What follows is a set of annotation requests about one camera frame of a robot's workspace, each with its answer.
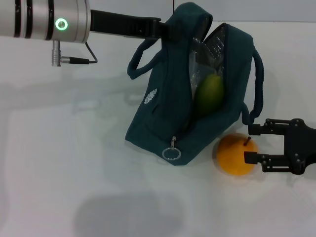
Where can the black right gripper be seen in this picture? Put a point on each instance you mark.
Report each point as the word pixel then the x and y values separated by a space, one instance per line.
pixel 301 148

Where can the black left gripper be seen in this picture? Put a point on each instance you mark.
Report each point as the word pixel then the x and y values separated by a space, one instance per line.
pixel 123 24

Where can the orange pear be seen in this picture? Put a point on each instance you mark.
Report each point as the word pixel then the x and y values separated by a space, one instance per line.
pixel 232 158

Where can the green cucumber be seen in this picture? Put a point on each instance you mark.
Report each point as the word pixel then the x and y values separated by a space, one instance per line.
pixel 209 96

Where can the teal fabric lunch bag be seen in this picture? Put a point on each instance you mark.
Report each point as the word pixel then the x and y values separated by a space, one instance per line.
pixel 163 111

